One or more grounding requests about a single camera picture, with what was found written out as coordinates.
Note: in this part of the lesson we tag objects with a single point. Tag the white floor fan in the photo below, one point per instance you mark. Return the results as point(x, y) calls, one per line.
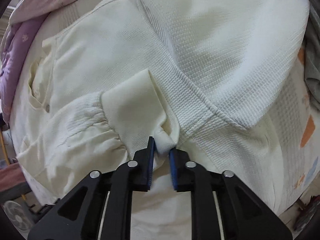
point(17, 216)

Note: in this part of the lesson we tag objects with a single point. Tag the yellow curved pole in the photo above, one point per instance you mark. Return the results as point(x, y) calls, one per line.
point(4, 150)

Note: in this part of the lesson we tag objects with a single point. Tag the grey cloth on bed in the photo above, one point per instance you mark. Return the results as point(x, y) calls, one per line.
point(312, 59)

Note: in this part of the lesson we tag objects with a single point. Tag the white patterned bed sheet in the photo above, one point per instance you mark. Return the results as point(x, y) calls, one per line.
point(292, 134)

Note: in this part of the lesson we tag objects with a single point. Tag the pink bedside cloth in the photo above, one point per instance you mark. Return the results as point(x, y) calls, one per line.
point(13, 182)

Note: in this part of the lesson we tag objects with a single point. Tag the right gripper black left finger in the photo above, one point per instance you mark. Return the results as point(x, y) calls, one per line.
point(100, 206)

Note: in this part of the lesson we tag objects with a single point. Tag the white knit sweater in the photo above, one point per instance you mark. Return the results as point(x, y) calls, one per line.
point(160, 79)

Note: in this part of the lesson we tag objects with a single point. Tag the purple floral quilt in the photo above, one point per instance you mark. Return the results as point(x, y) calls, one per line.
point(24, 23)

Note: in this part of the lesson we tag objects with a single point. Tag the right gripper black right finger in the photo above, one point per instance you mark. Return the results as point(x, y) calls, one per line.
point(222, 205)

